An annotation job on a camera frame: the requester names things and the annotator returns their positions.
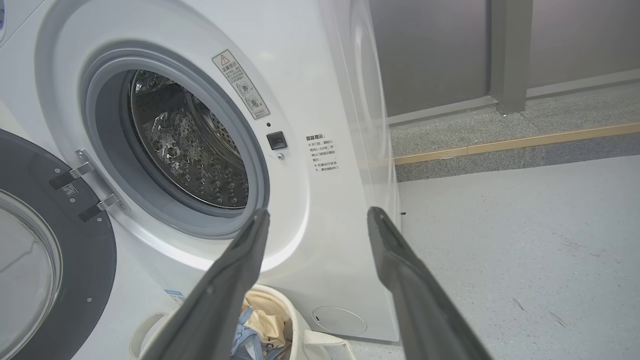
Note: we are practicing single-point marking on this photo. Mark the grey wall post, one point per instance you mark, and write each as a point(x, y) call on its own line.
point(510, 55)

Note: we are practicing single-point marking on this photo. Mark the blue patterned garment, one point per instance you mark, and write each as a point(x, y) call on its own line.
point(260, 330)

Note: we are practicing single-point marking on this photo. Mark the metal door hinge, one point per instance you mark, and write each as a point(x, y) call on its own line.
point(95, 185)

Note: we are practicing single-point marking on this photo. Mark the round white filter access cover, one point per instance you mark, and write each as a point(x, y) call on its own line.
point(340, 320)

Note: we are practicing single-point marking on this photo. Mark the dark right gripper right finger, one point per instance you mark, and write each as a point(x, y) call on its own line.
point(415, 290)

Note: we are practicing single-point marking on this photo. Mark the blue energy label sticker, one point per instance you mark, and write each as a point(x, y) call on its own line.
point(175, 296)

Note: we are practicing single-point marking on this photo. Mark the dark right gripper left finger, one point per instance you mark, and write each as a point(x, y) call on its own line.
point(225, 290)

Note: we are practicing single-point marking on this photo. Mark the warning sticker with triangle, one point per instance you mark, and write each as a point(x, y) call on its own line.
point(241, 84)

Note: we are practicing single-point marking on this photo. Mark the washing machine door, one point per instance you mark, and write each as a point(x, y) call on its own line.
point(85, 280)

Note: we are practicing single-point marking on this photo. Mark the white front-load washing machine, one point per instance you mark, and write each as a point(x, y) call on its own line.
point(330, 75)

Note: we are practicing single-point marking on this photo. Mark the steel washer drum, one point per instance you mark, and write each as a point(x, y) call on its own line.
point(195, 140)

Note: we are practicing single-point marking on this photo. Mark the cream canvas laundry basket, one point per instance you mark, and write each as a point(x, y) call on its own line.
point(310, 340)

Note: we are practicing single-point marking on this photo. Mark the black door latch socket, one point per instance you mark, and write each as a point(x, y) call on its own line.
point(277, 140)

